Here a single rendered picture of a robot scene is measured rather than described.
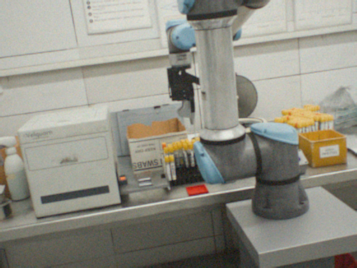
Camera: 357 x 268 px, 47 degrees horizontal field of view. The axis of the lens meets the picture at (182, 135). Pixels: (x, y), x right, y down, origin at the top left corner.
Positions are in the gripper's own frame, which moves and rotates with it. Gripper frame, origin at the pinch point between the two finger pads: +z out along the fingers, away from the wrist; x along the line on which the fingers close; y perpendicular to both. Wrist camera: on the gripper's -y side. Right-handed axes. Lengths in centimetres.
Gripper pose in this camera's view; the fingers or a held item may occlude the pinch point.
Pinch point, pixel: (193, 120)
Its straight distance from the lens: 147.2
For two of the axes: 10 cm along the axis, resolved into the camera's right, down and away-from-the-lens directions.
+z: 1.2, 9.6, 2.6
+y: -9.8, 1.5, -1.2
